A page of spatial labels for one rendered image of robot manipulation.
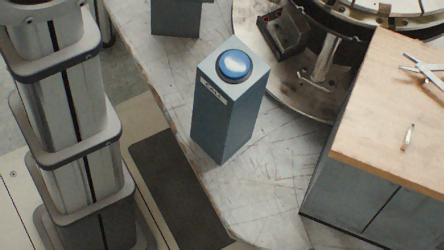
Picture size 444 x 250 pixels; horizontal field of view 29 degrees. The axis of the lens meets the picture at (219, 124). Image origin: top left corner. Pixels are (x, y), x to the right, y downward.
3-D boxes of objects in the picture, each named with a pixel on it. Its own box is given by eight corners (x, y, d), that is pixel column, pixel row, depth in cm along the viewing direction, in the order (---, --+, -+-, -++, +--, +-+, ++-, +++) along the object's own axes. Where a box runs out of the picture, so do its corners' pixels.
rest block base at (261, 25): (281, 12, 142) (283, 6, 140) (304, 51, 139) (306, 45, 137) (255, 24, 141) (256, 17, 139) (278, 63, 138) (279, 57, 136)
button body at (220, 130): (220, 108, 137) (233, 33, 113) (251, 138, 135) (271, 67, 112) (189, 136, 134) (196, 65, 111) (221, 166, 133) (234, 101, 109)
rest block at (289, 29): (289, 17, 139) (293, 0, 134) (306, 44, 137) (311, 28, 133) (265, 27, 138) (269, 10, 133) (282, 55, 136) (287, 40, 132)
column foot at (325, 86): (302, 63, 138) (303, 60, 138) (339, 80, 138) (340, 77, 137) (295, 77, 137) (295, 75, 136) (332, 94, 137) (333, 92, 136)
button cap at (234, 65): (234, 46, 112) (234, 43, 111) (256, 66, 111) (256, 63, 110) (212, 65, 111) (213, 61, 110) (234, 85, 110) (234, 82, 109)
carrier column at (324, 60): (326, 75, 138) (354, 9, 119) (322, 87, 137) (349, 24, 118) (312, 69, 138) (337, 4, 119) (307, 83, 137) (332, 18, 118)
